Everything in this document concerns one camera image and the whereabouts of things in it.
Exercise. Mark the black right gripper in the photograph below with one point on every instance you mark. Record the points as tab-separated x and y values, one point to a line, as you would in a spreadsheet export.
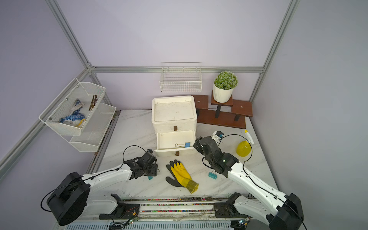
200	148

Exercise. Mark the brown wooden step shelf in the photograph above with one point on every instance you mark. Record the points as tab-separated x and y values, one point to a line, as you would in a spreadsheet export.
229	114

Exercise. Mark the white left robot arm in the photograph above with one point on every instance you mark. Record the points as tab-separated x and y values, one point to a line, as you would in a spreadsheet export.
86	195

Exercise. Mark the white mesh upper bin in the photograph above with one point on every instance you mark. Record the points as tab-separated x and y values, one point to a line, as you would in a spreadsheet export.
68	114

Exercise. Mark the yellow spray bottle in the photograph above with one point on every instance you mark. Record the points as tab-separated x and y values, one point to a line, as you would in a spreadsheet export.
245	148

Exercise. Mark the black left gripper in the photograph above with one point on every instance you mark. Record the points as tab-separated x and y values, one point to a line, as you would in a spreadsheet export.
154	169

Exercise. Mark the white wire wall basket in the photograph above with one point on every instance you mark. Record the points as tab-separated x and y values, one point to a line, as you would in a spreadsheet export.
180	77

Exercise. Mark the yellow black work glove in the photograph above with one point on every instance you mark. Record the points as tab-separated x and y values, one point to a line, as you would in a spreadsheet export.
180	177

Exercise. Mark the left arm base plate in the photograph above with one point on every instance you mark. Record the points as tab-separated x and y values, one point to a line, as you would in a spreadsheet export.
122	211

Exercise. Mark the white mesh lower bin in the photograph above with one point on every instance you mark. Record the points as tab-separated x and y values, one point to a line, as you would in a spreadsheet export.
95	130

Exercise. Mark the white mesh bin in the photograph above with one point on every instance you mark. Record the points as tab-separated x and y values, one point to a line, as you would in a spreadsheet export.
95	130
68	114

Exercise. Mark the green plant in white pot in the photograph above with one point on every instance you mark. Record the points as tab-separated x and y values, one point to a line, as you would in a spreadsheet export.
224	85

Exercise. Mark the blue white cloth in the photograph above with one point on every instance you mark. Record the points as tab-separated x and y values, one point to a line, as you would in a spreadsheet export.
75	118

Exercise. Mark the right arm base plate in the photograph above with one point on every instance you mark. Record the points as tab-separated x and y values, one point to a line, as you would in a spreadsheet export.
227	209

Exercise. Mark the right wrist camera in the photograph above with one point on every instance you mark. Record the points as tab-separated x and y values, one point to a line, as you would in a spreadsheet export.
217	136

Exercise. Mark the white plastic drawer cabinet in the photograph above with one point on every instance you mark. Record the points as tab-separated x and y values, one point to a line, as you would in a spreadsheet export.
174	120

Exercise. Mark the brown wooden clothespins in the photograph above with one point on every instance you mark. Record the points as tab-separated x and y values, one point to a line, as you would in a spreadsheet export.
93	102

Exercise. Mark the blue binder clip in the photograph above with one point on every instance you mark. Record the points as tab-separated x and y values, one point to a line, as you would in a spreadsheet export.
186	145

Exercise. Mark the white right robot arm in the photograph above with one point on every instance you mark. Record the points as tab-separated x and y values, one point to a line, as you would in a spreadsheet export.
274	208

